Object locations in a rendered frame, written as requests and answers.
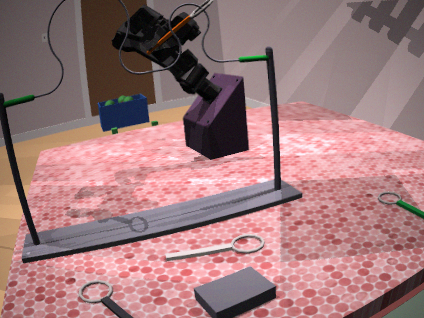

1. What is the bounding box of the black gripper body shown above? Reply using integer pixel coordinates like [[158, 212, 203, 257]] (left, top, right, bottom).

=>
[[129, 7, 198, 78]]

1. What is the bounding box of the grey loop with flat beige handle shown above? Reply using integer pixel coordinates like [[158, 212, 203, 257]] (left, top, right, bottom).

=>
[[165, 234, 265, 261]]

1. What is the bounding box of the black handle with grey ring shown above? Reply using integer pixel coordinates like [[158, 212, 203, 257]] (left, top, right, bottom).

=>
[[78, 280, 133, 318]]

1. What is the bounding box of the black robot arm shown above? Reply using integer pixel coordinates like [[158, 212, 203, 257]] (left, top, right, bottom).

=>
[[111, 4, 223, 104]]

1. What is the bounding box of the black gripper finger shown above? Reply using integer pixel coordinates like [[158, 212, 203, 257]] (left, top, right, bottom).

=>
[[140, 24, 167, 51], [151, 38, 180, 62]]

